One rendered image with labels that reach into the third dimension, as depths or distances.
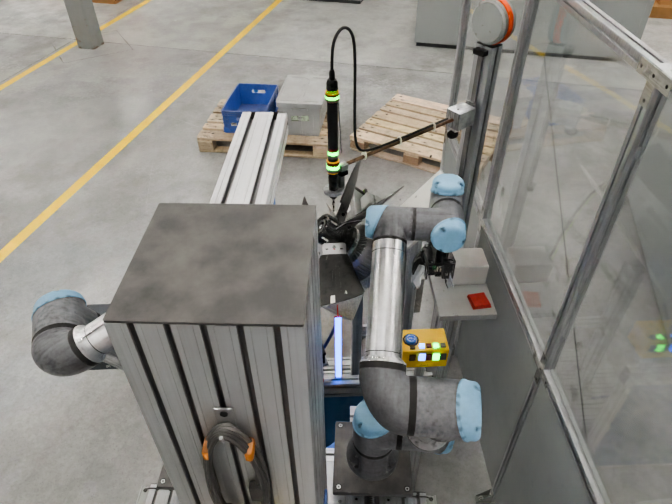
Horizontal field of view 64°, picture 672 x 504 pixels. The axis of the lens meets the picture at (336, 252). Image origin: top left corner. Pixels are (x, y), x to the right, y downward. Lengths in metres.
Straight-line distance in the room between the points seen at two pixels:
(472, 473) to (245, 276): 2.30
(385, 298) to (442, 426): 0.27
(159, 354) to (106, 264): 3.37
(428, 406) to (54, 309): 0.86
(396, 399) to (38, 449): 2.45
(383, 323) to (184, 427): 0.45
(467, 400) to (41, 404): 2.70
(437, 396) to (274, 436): 0.35
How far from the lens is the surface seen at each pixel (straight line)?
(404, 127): 5.13
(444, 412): 1.08
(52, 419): 3.34
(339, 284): 1.93
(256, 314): 0.68
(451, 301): 2.36
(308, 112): 4.83
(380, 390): 1.08
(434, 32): 7.36
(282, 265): 0.74
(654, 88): 1.44
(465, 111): 2.19
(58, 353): 1.31
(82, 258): 4.23
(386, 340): 1.11
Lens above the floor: 2.52
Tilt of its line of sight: 41 degrees down
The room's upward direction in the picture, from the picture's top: 1 degrees counter-clockwise
